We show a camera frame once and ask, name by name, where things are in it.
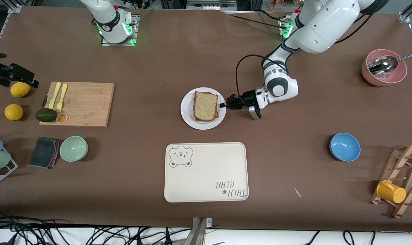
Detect yellow plastic knife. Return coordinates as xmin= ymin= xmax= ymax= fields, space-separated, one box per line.
xmin=49 ymin=82 xmax=62 ymax=110

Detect bamboo cutting board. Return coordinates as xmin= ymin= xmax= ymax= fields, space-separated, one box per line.
xmin=39 ymin=82 xmax=115 ymax=128

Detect dark grey folded cloth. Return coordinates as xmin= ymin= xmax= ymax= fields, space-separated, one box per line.
xmin=28 ymin=136 xmax=61 ymax=169

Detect wooden mug rack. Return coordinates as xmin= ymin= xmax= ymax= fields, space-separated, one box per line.
xmin=370 ymin=143 xmax=412 ymax=219

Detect pink bowl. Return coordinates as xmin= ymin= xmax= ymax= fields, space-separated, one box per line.
xmin=362 ymin=49 xmax=408 ymax=86

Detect white wire rack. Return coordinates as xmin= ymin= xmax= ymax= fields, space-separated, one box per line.
xmin=0 ymin=133 xmax=18 ymax=188

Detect blue bowl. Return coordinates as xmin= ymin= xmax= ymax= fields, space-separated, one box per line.
xmin=329 ymin=133 xmax=361 ymax=162

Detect black base cable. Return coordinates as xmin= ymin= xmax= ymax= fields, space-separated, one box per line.
xmin=225 ymin=12 xmax=288 ymax=31

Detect mint green bowl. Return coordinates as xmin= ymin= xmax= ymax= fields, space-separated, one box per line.
xmin=59 ymin=136 xmax=89 ymax=162

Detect aluminium frame profile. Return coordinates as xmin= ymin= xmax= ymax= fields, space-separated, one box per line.
xmin=398 ymin=0 xmax=412 ymax=23

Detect metal scoop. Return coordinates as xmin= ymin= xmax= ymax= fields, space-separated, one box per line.
xmin=367 ymin=52 xmax=412 ymax=75

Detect pink folded cloth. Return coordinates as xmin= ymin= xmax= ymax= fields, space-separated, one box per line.
xmin=51 ymin=140 xmax=62 ymax=169

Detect dark green avocado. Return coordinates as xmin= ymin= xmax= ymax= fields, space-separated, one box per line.
xmin=35 ymin=108 xmax=57 ymax=123

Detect white round plate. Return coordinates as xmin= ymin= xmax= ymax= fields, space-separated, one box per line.
xmin=181 ymin=87 xmax=227 ymax=130

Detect brown bread slice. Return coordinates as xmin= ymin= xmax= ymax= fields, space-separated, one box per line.
xmin=194 ymin=91 xmax=218 ymax=121
xmin=195 ymin=91 xmax=220 ymax=122

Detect grey equipment box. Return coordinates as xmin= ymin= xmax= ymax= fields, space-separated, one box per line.
xmin=186 ymin=0 xmax=237 ymax=11

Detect cream bear print tray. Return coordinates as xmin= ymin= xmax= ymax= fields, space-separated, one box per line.
xmin=164 ymin=142 xmax=249 ymax=203

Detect yellow plastic fork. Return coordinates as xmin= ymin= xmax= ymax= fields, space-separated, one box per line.
xmin=56 ymin=83 xmax=68 ymax=113

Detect yellow mug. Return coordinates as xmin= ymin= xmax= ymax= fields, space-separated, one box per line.
xmin=376 ymin=180 xmax=407 ymax=204

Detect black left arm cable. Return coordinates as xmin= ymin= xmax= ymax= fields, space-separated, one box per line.
xmin=235 ymin=54 xmax=271 ymax=97

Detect yellow lemon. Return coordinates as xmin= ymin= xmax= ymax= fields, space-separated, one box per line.
xmin=10 ymin=82 xmax=31 ymax=98
xmin=4 ymin=103 xmax=24 ymax=121

